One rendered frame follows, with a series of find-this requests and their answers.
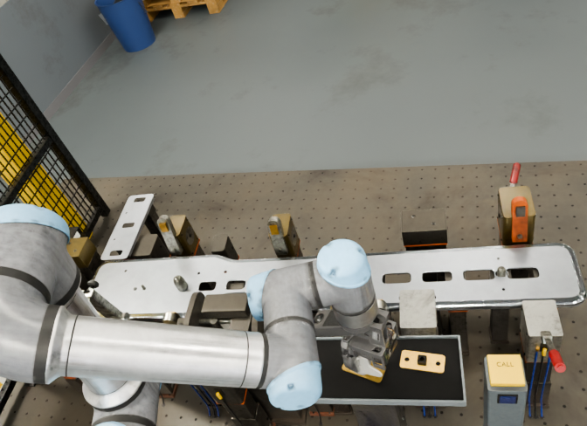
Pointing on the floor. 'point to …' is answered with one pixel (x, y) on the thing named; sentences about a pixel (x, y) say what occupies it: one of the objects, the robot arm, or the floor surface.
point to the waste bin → (127, 17)
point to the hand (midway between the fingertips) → (362, 363)
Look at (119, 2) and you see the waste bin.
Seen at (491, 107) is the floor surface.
